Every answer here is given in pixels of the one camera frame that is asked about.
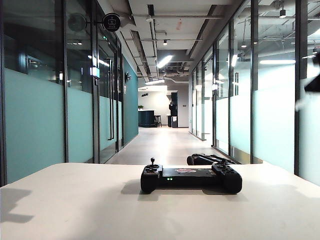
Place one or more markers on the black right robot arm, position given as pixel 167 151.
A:
pixel 314 85

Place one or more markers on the round black hanging sign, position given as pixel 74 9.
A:
pixel 111 22

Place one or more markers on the dark green bar counter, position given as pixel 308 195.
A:
pixel 146 118

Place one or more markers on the black remote control with joysticks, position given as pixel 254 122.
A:
pixel 187 178

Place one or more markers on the small green potted plant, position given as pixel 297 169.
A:
pixel 140 107

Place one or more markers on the person in black clothes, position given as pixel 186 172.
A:
pixel 172 108

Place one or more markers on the black wall lamp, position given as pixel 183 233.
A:
pixel 127 76

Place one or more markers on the low black bin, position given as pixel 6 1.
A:
pixel 173 122

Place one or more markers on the dark bar stool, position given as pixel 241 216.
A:
pixel 158 120

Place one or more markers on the tall black cabinet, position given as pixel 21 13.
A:
pixel 174 96

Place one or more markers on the black quadruped robot dog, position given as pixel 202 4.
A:
pixel 205 159

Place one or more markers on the black ceiling spot light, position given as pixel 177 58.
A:
pixel 165 42

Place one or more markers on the long ceiling light strip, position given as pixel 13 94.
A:
pixel 164 61
pixel 155 81

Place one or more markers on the black pendant lamp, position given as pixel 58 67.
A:
pixel 282 12

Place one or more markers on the small lit door sign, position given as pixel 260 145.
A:
pixel 95 71

